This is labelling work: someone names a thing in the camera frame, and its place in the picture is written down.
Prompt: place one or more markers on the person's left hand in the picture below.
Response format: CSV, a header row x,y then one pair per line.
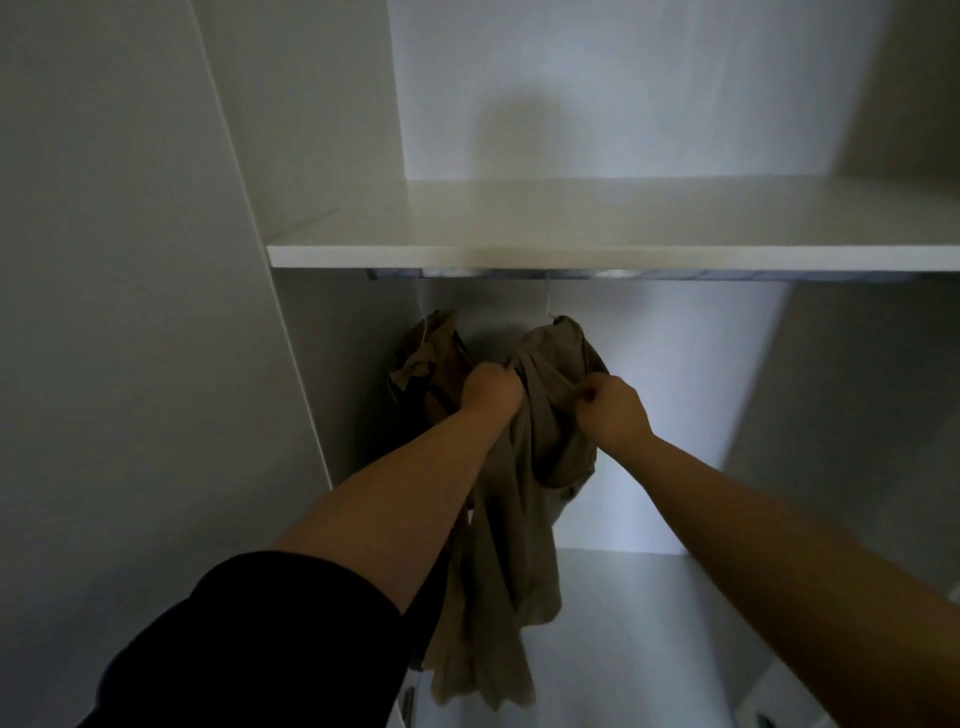
x,y
492,393

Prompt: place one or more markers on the person's right hand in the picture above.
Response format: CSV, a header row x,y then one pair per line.
x,y
615,413

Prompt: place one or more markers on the tan and black jacket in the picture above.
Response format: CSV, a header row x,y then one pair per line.
x,y
428,368

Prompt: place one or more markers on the khaki zip jacket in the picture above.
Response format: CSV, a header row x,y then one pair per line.
x,y
510,570

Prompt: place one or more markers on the white wardrobe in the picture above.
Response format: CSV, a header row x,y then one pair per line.
x,y
135,375

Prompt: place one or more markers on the person's left forearm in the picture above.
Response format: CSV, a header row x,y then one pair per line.
x,y
390,510

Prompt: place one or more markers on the person's right forearm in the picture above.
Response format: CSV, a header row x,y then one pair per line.
x,y
795,585

